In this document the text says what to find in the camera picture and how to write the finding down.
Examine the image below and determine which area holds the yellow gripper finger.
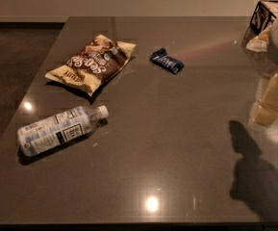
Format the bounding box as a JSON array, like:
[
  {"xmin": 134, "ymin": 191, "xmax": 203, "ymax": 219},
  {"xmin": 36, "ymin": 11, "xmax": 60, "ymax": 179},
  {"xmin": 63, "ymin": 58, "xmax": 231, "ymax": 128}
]
[{"xmin": 250, "ymin": 71, "xmax": 278, "ymax": 127}]

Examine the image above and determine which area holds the blue rxbar blueberry wrapper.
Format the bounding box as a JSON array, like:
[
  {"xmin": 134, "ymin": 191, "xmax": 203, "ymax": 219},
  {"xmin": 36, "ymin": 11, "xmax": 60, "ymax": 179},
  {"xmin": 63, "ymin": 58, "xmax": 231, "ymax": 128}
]
[{"xmin": 149, "ymin": 47, "xmax": 184, "ymax": 74}]

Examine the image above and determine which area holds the clear plastic water bottle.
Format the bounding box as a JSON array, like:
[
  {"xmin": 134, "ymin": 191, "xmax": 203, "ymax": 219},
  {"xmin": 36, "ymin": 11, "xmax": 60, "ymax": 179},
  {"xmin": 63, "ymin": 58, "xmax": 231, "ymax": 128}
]
[{"xmin": 17, "ymin": 106, "xmax": 109, "ymax": 157}]

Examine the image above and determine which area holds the clear plastic container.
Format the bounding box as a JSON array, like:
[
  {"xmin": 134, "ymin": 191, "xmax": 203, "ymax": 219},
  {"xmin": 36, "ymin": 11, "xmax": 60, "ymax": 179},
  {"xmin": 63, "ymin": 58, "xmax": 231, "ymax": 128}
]
[{"xmin": 241, "ymin": 26, "xmax": 278, "ymax": 76}]

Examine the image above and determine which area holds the brown yellow chip bag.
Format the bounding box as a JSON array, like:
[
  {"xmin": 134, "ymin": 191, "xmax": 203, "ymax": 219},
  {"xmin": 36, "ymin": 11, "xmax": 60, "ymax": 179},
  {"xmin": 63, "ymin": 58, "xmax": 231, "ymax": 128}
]
[{"xmin": 45, "ymin": 35, "xmax": 136, "ymax": 96}]

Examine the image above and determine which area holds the black wire snack basket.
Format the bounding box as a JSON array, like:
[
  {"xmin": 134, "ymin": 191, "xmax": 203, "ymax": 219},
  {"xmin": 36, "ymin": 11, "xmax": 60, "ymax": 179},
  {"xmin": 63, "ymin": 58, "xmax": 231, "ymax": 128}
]
[{"xmin": 250, "ymin": 0, "xmax": 278, "ymax": 35}]

